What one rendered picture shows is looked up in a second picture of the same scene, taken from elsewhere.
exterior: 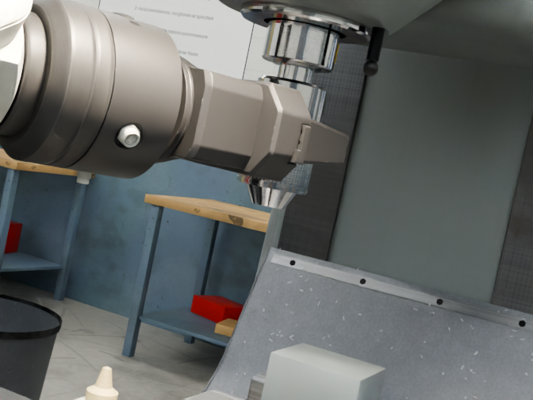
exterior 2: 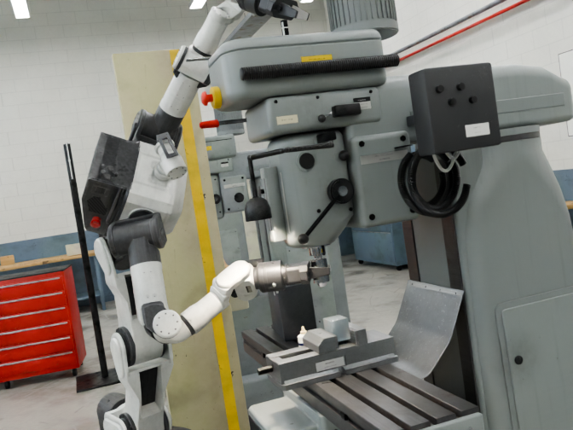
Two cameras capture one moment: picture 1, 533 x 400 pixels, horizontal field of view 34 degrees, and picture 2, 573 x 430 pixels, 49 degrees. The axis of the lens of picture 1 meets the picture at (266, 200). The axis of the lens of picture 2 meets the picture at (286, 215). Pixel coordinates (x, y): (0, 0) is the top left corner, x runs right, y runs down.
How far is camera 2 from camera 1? 1.51 m
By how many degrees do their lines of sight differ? 46
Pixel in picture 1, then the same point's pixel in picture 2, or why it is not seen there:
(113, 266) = not seen: outside the picture
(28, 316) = not seen: hidden behind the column
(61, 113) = (260, 285)
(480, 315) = (448, 292)
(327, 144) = (323, 271)
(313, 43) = (313, 251)
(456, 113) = (430, 227)
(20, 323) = not seen: hidden behind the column
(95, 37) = (263, 270)
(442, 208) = (435, 258)
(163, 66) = (276, 270)
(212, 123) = (289, 277)
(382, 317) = (428, 298)
